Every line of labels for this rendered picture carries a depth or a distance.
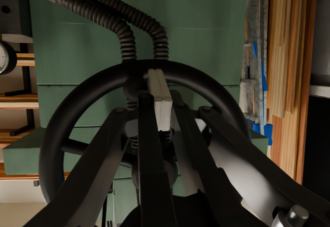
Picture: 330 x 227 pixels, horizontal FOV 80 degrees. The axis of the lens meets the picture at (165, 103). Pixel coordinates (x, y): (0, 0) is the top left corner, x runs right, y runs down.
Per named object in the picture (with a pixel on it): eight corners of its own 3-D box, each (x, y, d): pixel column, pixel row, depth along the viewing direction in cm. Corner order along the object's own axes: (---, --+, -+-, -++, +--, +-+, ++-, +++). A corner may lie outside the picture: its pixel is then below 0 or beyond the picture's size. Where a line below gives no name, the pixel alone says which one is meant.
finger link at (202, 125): (175, 120, 14) (215, 119, 14) (165, 89, 18) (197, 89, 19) (173, 137, 15) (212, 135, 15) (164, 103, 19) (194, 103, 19)
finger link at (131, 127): (154, 138, 14) (112, 139, 14) (150, 103, 19) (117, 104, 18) (155, 121, 14) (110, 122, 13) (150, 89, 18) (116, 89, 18)
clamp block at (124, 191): (191, 174, 37) (189, 217, 39) (176, 147, 50) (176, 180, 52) (110, 179, 35) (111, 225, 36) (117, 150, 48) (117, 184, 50)
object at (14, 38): (15, -16, 33) (20, 34, 34) (47, 7, 45) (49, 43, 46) (-42, -20, 32) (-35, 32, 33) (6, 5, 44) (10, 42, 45)
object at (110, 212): (115, 187, 81) (116, 220, 83) (117, 176, 90) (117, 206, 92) (93, 188, 80) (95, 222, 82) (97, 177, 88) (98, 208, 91)
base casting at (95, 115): (243, 85, 46) (240, 123, 48) (183, 77, 102) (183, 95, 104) (33, 84, 40) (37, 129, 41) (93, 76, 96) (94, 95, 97)
